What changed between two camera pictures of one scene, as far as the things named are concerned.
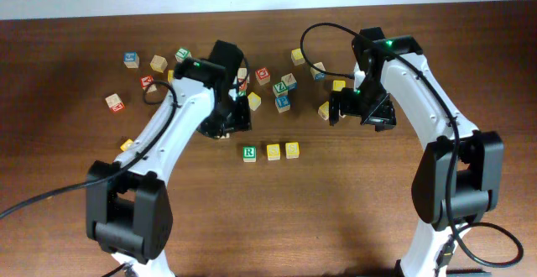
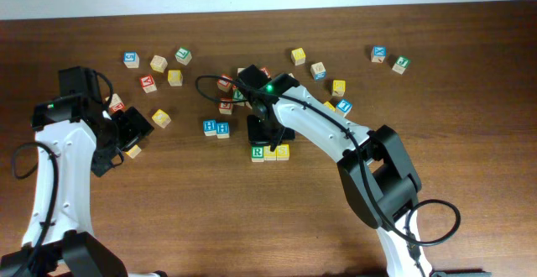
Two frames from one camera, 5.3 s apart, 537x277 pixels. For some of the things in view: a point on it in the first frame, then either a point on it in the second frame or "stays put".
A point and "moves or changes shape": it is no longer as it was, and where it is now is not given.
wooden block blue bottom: (316, 74) stays put
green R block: (249, 154) moves or changes shape
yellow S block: (292, 149) → (283, 152)
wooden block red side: (115, 102) stays put
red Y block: (145, 81) stays put
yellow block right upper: (338, 85) stays put
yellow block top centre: (297, 56) stays put
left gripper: (245, 123) → (136, 127)
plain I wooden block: (242, 72) stays put
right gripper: (383, 117) → (256, 136)
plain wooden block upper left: (159, 63) stays put
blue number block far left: (131, 60) stays put
